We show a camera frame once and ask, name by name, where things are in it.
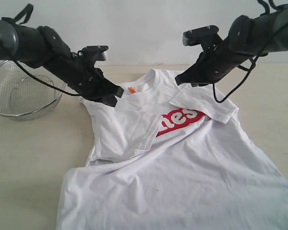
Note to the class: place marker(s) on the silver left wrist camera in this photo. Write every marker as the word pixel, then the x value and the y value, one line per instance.
pixel 95 53

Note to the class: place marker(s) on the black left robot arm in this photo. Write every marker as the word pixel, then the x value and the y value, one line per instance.
pixel 43 47

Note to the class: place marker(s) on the metal wire mesh basket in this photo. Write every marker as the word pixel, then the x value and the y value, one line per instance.
pixel 23 98

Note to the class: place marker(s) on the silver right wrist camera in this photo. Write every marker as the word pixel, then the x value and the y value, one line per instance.
pixel 207 36

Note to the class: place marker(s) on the white t-shirt red lettering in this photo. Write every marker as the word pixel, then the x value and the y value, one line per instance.
pixel 168 157

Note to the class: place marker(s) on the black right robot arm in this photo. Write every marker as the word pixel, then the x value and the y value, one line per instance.
pixel 246 38

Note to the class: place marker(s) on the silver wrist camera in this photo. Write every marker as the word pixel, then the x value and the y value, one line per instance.
pixel 95 53
pixel 207 36

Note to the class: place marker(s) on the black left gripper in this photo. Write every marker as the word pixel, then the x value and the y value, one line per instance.
pixel 99 89

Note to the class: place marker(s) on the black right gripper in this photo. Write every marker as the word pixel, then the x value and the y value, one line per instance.
pixel 209 68

